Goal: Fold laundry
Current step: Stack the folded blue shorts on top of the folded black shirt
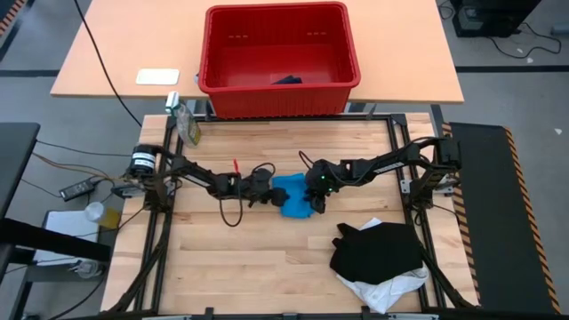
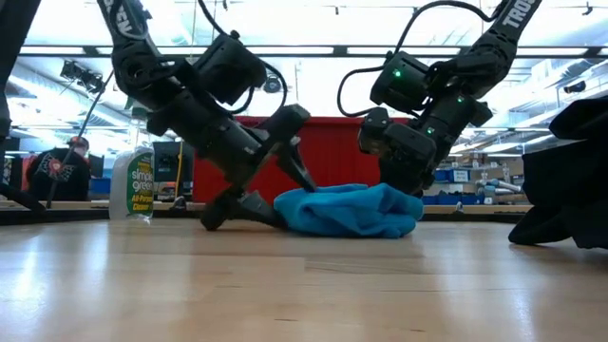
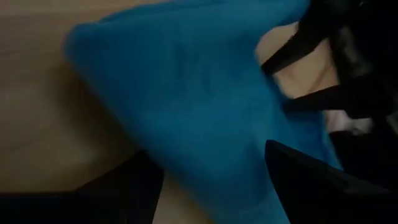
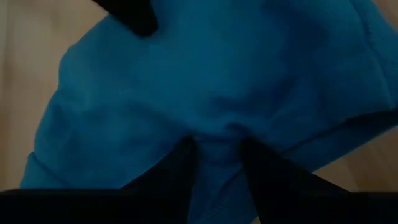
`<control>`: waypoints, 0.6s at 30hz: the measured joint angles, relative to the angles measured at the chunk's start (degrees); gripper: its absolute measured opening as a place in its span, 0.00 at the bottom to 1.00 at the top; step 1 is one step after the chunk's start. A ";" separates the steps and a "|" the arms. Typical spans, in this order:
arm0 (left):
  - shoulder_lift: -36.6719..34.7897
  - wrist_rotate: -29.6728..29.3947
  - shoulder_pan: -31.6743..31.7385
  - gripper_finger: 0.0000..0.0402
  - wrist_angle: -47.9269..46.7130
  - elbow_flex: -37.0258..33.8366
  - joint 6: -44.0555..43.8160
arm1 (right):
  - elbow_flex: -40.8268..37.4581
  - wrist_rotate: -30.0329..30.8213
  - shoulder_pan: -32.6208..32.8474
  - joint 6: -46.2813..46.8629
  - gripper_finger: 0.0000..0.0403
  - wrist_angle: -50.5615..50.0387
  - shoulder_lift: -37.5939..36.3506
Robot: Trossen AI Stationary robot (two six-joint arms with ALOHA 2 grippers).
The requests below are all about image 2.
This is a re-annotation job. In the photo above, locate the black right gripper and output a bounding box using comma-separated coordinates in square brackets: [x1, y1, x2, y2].
[378, 89, 495, 198]

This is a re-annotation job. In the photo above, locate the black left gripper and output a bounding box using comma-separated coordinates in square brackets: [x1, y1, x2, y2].
[145, 89, 318, 233]

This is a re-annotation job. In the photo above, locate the blue garment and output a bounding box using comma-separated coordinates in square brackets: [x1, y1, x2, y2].
[274, 182, 425, 239]

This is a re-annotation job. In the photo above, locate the black garment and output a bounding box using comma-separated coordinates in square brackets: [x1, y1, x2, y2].
[507, 94, 608, 251]

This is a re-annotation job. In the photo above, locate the red plastic laundry basket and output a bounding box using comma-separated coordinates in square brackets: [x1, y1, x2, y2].
[192, 116, 410, 205]

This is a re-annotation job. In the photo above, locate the shelf with blue bins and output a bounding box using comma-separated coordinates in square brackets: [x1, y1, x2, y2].
[422, 161, 512, 206]

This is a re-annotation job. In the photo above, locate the wooden workbench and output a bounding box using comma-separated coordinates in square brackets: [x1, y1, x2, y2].
[422, 202, 533, 215]

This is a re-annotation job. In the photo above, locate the black monitor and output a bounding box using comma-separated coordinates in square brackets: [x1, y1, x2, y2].
[152, 141, 195, 203]

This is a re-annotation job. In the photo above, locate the blue bin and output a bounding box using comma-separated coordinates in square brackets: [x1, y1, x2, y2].
[90, 176, 112, 196]

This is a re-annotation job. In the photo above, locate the beige wooden table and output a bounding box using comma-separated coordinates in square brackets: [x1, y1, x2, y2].
[0, 199, 210, 213]

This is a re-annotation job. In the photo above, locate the person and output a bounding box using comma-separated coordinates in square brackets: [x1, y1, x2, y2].
[26, 136, 92, 202]

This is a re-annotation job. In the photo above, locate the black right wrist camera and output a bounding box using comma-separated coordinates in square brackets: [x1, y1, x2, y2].
[358, 107, 438, 165]

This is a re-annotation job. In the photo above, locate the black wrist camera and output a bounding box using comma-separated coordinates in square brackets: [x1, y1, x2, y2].
[358, 107, 438, 165]
[265, 104, 313, 143]

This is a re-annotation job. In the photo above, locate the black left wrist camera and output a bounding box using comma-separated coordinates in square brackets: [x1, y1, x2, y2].
[265, 104, 313, 143]

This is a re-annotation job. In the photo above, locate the yellow hanging cable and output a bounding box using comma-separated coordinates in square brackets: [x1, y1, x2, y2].
[174, 140, 185, 199]

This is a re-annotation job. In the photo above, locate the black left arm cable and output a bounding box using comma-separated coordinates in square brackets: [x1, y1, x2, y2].
[197, 0, 290, 129]

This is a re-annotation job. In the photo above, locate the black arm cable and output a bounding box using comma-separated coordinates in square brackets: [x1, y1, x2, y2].
[336, 0, 498, 119]
[197, 0, 290, 129]

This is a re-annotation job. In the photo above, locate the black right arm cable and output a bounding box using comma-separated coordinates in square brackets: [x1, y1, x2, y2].
[336, 0, 498, 119]

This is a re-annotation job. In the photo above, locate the long black cable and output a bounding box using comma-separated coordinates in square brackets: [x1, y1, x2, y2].
[45, 68, 116, 210]

